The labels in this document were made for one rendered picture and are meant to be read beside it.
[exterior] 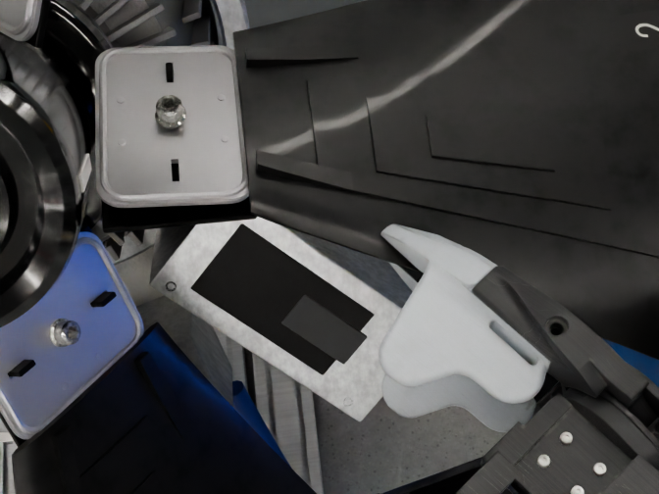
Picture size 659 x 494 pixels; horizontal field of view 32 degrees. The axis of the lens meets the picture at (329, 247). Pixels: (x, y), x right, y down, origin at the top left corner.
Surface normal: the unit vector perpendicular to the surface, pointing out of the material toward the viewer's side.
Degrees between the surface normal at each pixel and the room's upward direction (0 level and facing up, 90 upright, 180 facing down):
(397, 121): 6
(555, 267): 17
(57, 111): 69
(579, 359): 9
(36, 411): 53
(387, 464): 0
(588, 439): 6
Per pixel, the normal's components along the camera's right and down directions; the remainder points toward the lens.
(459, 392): -0.11, -0.36
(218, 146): 0.10, -0.57
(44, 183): -0.16, 0.40
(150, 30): 0.18, 0.33
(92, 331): 0.77, -0.05
